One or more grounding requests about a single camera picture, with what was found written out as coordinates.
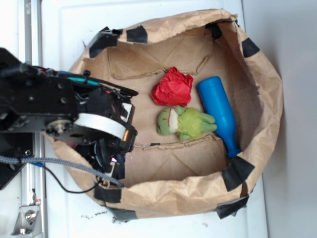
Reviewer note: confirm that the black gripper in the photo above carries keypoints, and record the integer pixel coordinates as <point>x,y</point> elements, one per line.
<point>103,132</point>

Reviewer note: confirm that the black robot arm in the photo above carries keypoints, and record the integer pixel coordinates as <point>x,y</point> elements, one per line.
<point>29,99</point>

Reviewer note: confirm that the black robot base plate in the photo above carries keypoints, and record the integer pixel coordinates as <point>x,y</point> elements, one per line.
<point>10,163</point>

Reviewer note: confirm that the green plush frog toy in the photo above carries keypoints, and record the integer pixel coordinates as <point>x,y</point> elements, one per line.
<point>186,123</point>

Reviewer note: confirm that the aluminium frame rail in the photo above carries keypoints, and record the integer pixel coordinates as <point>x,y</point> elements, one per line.
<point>33,178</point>

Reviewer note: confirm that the silver corner bracket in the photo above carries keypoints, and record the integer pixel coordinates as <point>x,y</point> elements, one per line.
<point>28,223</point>

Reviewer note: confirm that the blue plastic bottle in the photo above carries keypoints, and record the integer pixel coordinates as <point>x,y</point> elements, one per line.
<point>216,104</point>

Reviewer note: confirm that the brown paper bag bin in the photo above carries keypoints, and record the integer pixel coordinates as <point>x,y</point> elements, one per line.
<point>163,176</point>

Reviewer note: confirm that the red crumpled paper ball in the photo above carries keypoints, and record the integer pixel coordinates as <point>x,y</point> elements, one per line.
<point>174,89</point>

